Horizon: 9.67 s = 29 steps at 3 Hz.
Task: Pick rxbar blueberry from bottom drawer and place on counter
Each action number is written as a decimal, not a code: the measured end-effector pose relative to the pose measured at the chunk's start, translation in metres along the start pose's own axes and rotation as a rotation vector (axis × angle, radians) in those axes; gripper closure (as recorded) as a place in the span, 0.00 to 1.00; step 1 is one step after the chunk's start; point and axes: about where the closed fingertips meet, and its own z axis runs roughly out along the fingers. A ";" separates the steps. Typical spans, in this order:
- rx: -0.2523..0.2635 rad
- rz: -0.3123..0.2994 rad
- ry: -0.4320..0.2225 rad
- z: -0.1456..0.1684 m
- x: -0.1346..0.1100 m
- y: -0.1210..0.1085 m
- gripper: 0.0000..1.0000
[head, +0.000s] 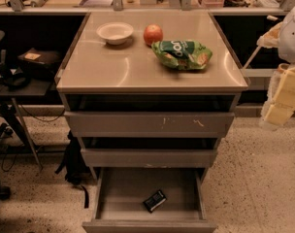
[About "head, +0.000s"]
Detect black box with label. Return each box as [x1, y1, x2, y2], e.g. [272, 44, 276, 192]
[17, 48, 62, 81]

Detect dark rxbar blueberry wrapper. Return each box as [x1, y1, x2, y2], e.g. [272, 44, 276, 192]
[143, 189, 167, 213]

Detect white stick tool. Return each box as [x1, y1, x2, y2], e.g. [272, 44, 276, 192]
[243, 15, 279, 70]

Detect green chip bag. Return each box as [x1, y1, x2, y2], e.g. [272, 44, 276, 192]
[151, 40, 213, 70]

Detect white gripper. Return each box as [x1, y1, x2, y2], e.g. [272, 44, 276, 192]
[259, 65, 295, 127]

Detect drawer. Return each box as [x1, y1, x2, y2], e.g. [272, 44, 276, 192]
[81, 149, 217, 168]
[65, 112, 234, 138]
[82, 168, 216, 233]

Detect tape roll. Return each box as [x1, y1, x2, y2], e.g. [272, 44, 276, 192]
[278, 63, 289, 73]

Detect bottom drawer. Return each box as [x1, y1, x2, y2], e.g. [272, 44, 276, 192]
[82, 168, 216, 233]

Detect black headphones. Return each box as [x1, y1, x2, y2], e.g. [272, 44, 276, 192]
[0, 63, 31, 89]

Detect grey drawer cabinet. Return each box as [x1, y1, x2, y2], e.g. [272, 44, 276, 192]
[54, 10, 250, 233]

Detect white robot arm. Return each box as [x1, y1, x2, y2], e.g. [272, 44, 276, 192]
[257, 6, 295, 130]

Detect middle drawer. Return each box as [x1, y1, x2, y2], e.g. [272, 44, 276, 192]
[81, 149, 217, 168]

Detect top drawer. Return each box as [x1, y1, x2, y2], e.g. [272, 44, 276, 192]
[65, 112, 234, 138]

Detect white bowl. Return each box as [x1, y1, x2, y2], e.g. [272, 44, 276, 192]
[96, 22, 134, 46]

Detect black side table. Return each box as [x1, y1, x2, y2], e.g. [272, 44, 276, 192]
[0, 79, 52, 170]

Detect red apple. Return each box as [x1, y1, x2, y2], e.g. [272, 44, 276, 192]
[144, 24, 163, 46]

